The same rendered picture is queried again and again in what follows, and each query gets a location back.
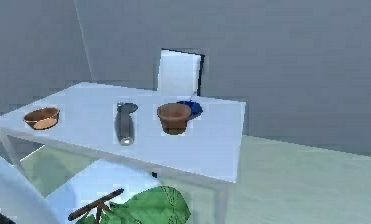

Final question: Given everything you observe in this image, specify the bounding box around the blue dish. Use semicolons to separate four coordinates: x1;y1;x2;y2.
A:
176;100;204;120

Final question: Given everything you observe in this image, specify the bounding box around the orange shallow bowl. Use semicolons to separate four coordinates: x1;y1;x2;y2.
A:
23;106;61;131

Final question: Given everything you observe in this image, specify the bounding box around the brown clay pot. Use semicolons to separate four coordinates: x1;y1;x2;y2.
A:
156;102;192;136

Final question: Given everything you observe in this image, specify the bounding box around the grey metal bottle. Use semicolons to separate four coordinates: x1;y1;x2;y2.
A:
114;102;139;147

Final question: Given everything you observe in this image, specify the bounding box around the tree nut with green leaves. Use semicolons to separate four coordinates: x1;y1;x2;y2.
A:
67;185;191;224

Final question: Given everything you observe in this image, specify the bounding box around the white chair with black frame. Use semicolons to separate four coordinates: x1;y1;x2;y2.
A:
156;48;206;97

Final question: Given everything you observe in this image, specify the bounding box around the white table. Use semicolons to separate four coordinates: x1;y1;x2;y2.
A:
0;81;247;224

